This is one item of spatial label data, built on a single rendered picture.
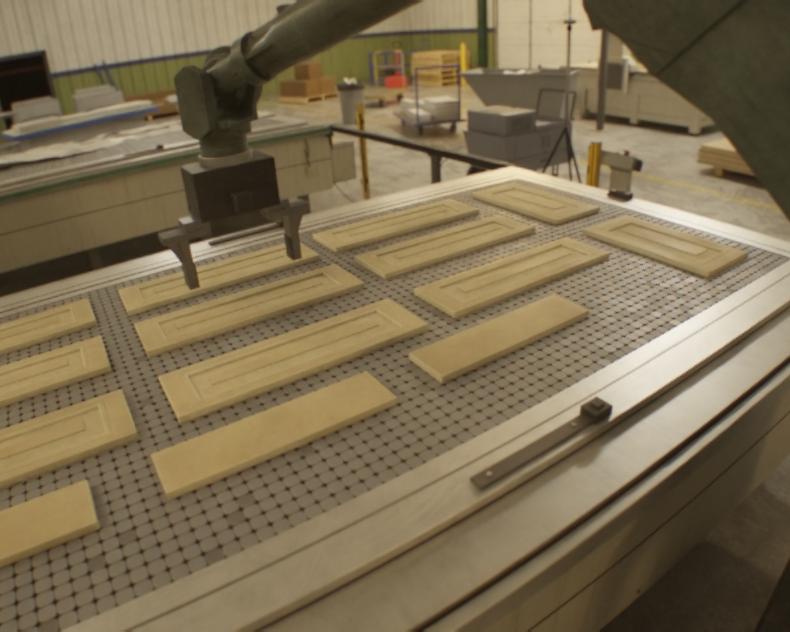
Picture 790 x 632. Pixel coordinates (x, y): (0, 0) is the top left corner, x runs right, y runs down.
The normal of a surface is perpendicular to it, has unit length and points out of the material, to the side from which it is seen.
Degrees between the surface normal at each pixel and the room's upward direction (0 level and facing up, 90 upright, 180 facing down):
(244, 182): 90
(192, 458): 0
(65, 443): 11
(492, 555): 0
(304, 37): 111
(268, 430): 0
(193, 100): 90
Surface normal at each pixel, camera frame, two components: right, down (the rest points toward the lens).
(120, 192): 0.52, 0.35
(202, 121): -0.47, 0.42
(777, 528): -0.07, -0.89
